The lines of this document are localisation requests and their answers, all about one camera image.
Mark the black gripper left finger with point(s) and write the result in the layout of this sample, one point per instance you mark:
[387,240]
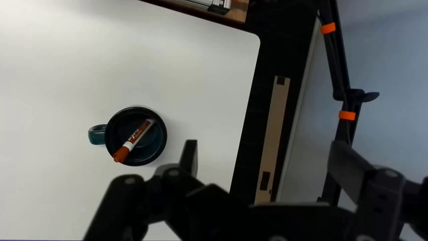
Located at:
[178,209]

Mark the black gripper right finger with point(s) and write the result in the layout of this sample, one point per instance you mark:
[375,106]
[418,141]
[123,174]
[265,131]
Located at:
[383,205]

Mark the orange and white marker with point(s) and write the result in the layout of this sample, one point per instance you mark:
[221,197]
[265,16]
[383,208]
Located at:
[134,141]

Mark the dark teal enamel mug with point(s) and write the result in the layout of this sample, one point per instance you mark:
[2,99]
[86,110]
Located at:
[154,145]

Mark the light wooden strip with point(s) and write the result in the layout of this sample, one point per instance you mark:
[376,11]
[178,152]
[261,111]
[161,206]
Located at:
[275,134]

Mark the black stand with orange bands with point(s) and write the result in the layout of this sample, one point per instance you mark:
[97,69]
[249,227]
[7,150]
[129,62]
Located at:
[339,67]

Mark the black support frame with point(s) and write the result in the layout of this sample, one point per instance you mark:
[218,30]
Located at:
[281,44]

